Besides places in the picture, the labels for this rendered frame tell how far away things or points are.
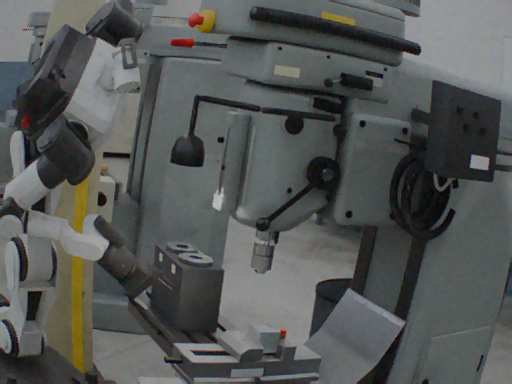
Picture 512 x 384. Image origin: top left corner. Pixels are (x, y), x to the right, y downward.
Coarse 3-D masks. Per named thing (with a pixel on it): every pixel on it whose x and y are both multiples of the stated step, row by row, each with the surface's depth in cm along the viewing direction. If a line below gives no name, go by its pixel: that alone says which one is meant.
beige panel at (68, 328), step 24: (72, 0) 327; (96, 0) 333; (48, 24) 328; (72, 24) 330; (96, 168) 355; (72, 192) 351; (96, 192) 357; (72, 216) 354; (72, 264) 358; (72, 288) 360; (72, 312) 363; (48, 336) 359; (72, 336) 365; (72, 360) 368
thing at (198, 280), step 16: (160, 256) 233; (176, 256) 228; (192, 256) 227; (176, 272) 222; (192, 272) 220; (208, 272) 221; (224, 272) 224; (160, 288) 233; (176, 288) 222; (192, 288) 221; (208, 288) 223; (160, 304) 233; (176, 304) 222; (192, 304) 222; (208, 304) 224; (176, 320) 222; (192, 320) 223; (208, 320) 225
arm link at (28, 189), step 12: (12, 180) 197; (24, 180) 189; (36, 180) 187; (12, 192) 191; (24, 192) 189; (36, 192) 189; (48, 192) 191; (12, 204) 190; (24, 204) 192; (0, 216) 193; (12, 216) 192; (12, 228) 195
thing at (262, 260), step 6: (258, 252) 196; (264, 252) 196; (270, 252) 196; (252, 258) 198; (258, 258) 196; (264, 258) 196; (270, 258) 197; (252, 264) 198; (258, 264) 197; (264, 264) 197; (270, 264) 198; (264, 270) 197
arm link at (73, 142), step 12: (60, 144) 180; (72, 144) 183; (48, 156) 182; (60, 156) 182; (72, 156) 183; (84, 156) 186; (36, 168) 187; (48, 168) 185; (60, 168) 184; (72, 168) 184; (84, 168) 186; (48, 180) 186; (60, 180) 187
